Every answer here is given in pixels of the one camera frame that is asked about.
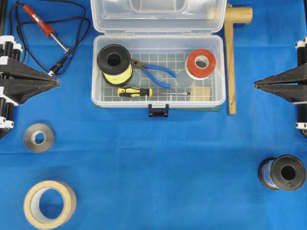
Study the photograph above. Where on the wooden mallet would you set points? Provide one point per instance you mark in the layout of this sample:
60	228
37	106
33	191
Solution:
233	15

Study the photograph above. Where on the red tape roll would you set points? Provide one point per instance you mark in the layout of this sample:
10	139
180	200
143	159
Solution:
200	64

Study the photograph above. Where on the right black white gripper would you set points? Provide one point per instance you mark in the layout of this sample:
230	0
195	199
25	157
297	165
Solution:
291	93

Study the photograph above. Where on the clear plastic toolbox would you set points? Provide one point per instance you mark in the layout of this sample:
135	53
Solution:
159	35

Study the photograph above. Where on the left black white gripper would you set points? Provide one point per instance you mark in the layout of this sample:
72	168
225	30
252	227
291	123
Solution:
16	91

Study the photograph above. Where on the blue table cloth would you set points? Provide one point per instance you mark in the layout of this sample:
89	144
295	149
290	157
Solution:
189	171

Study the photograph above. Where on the yellow wire spool black flange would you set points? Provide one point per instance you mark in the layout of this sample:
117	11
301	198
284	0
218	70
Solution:
114	62

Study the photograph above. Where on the red handled soldering iron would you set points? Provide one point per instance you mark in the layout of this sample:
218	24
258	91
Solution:
46	28

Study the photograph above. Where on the beige masking tape roll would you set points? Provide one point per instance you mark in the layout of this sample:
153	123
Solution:
49	204

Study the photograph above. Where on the small wooden block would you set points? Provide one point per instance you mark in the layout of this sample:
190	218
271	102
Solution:
200	94

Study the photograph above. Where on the yellow black screwdriver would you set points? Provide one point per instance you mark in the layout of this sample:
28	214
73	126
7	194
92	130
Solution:
131	92

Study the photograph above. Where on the grey tape roll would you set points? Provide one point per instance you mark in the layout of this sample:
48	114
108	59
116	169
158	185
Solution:
39	138

